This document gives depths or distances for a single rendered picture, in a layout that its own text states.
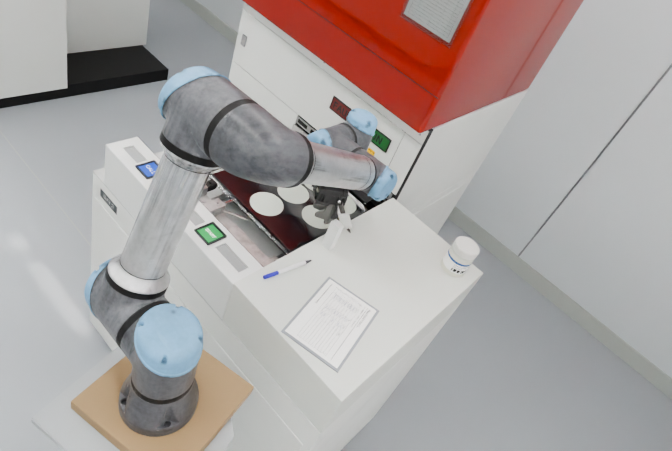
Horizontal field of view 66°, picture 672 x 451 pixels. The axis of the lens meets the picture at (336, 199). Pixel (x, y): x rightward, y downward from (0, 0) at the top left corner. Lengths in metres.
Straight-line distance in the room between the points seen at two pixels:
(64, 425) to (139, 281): 0.32
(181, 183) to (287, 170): 0.19
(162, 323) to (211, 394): 0.26
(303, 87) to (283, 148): 0.96
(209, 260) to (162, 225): 0.33
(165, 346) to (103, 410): 0.24
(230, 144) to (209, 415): 0.60
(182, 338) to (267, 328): 0.26
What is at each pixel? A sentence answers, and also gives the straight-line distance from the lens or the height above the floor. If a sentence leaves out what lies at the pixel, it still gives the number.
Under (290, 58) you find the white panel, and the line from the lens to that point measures 1.76.
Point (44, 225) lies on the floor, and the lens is 2.62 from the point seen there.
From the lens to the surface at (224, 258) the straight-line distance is 1.24.
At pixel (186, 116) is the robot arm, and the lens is 0.84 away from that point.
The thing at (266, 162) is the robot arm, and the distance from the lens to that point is 0.78.
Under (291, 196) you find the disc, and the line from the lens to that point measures 1.55.
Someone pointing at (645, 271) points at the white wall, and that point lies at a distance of 3.05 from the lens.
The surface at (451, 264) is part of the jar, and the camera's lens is 1.43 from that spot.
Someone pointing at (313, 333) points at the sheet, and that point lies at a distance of 1.16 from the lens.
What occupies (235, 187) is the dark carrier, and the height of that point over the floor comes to 0.90.
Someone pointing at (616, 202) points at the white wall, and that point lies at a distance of 2.94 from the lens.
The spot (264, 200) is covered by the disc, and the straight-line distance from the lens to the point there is 1.51.
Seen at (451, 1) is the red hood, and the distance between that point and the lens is 1.33.
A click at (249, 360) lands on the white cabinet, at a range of 1.30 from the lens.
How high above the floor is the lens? 1.89
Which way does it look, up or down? 38 degrees down
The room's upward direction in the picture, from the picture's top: 23 degrees clockwise
